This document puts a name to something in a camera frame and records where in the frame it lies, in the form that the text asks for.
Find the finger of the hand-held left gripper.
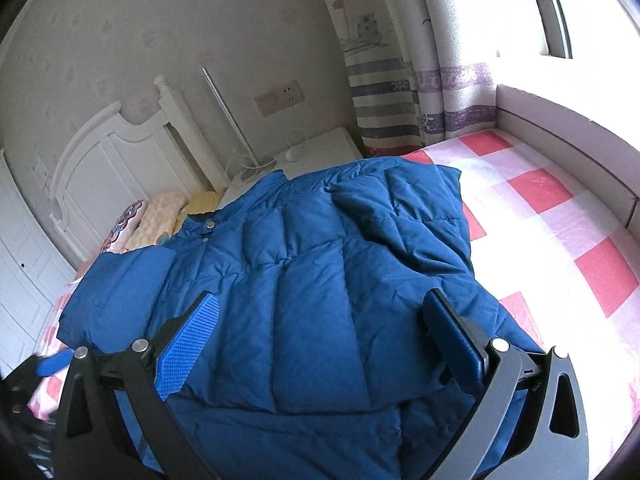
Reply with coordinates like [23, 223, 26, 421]
[31, 352, 75, 377]

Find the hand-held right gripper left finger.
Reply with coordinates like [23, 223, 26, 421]
[52, 292, 221, 480]

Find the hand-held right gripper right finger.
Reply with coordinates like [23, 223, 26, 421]
[422, 289, 594, 480]

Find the blue puffer jacket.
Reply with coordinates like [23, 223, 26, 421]
[56, 156, 547, 480]

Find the white wardrobe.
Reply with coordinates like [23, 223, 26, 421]
[0, 149, 77, 378]

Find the cream textured pillow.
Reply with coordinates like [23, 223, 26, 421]
[125, 192, 190, 252]

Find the floral patterned pillow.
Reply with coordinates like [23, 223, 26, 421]
[97, 199, 151, 257]

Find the yellow pillow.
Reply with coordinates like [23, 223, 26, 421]
[179, 190, 222, 222]

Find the pink white checked blanket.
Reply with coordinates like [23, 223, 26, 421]
[27, 127, 640, 461]

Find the white wooden headboard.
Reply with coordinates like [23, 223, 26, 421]
[47, 74, 227, 272]

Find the small white oval device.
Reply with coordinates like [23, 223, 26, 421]
[285, 127, 312, 162]

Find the white nightstand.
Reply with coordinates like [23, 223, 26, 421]
[219, 127, 367, 207]

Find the white bar desk lamp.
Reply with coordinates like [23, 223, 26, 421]
[201, 67, 279, 185]

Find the printed striped curtain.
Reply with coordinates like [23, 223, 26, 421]
[309, 0, 502, 159]

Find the window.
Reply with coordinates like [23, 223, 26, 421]
[520, 0, 640, 62]

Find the beige wall socket plate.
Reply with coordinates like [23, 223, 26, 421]
[254, 79, 304, 112]

